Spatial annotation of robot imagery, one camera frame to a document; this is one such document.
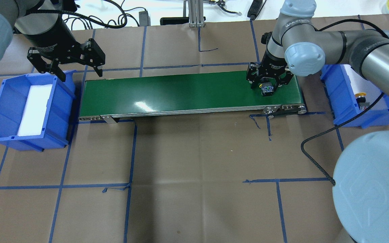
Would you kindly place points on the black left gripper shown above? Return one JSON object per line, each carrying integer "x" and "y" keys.
{"x": 47, "y": 37}

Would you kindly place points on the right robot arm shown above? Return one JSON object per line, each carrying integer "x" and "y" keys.
{"x": 353, "y": 56}

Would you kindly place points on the red push button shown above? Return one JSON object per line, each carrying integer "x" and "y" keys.
{"x": 267, "y": 89}

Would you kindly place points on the blue bin with buttons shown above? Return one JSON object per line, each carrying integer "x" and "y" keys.
{"x": 350, "y": 94}

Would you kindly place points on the yellow push button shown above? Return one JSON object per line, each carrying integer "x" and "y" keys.
{"x": 361, "y": 100}

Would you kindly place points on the green conveyor belt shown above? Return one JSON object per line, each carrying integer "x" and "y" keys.
{"x": 184, "y": 94}

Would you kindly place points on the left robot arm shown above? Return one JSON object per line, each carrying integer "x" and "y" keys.
{"x": 30, "y": 17}

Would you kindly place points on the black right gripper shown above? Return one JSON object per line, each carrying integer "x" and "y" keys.
{"x": 273, "y": 63}

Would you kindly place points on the black power adapter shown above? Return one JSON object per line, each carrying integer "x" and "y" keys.
{"x": 144, "y": 18}

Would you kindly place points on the aluminium frame post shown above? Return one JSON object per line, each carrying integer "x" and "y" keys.
{"x": 195, "y": 13}

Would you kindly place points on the blue empty bin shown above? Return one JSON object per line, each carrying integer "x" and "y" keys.
{"x": 35, "y": 111}

